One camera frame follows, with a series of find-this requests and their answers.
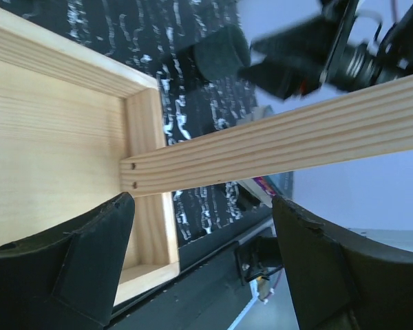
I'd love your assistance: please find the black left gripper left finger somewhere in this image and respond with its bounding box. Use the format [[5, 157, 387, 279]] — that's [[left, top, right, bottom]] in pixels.
[[0, 192, 135, 329]]

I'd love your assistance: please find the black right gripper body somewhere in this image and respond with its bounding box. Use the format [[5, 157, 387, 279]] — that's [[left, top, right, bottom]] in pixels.
[[319, 1, 413, 92]]

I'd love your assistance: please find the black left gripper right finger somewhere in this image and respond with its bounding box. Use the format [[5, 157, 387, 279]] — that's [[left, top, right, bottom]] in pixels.
[[272, 197, 413, 329]]

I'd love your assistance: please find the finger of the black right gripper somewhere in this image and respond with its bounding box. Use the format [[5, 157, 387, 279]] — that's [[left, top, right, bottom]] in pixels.
[[239, 61, 321, 100], [251, 15, 337, 65]]

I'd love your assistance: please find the dark green round cup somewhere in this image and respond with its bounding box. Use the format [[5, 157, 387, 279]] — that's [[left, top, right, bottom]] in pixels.
[[193, 25, 251, 81]]

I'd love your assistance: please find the blue paperback book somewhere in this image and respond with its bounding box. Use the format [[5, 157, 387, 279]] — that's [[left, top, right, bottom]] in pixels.
[[237, 171, 295, 208]]

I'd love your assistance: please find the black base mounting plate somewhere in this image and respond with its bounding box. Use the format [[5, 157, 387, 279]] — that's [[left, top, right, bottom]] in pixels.
[[108, 207, 279, 329]]

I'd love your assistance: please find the wooden clothes rack frame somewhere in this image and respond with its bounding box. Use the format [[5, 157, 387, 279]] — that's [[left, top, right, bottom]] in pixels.
[[0, 8, 413, 305]]

